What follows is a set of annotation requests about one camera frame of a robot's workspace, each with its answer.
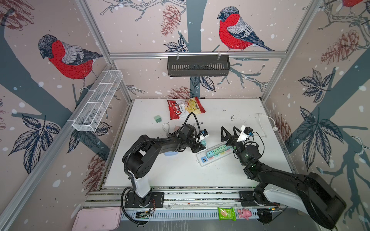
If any light green charger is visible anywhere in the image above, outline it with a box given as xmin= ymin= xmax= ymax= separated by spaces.
xmin=154 ymin=116 xmax=162 ymax=123
xmin=219 ymin=145 xmax=226 ymax=153

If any green charger plug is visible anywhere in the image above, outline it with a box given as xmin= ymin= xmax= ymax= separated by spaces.
xmin=213 ymin=147 xmax=220 ymax=156

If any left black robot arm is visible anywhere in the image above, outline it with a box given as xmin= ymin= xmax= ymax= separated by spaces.
xmin=120 ymin=113 xmax=209 ymax=227

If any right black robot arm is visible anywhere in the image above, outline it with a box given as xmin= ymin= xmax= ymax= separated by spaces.
xmin=221 ymin=127 xmax=346 ymax=230

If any long white power strip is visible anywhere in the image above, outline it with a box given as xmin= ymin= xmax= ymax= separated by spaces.
xmin=196 ymin=142 xmax=233 ymax=167

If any red chips bag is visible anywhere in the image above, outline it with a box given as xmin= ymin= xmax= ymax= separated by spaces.
xmin=167 ymin=97 xmax=206 ymax=120

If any pink pig toy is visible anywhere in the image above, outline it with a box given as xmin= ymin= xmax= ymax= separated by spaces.
xmin=237 ymin=208 xmax=252 ymax=220

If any green snack packet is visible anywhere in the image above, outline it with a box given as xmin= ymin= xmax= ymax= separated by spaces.
xmin=218 ymin=208 xmax=236 ymax=221

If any pink tray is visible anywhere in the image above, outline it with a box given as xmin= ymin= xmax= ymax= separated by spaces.
xmin=72 ymin=207 xmax=122 ymax=231

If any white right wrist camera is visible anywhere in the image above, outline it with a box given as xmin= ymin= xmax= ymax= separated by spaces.
xmin=237 ymin=125 xmax=253 ymax=142

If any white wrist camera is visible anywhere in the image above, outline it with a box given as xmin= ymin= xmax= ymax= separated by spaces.
xmin=237 ymin=125 xmax=253 ymax=142
xmin=199 ymin=129 xmax=209 ymax=142

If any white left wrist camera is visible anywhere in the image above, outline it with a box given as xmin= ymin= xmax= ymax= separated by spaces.
xmin=199 ymin=129 xmax=209 ymax=142

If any white power strip cable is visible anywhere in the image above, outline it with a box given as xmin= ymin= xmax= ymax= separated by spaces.
xmin=251 ymin=113 xmax=278 ymax=139

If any black wall basket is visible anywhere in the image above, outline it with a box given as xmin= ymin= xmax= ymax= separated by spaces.
xmin=167 ymin=55 xmax=231 ymax=77

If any white wire shelf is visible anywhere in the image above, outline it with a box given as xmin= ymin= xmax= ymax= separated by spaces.
xmin=72 ymin=70 xmax=123 ymax=132

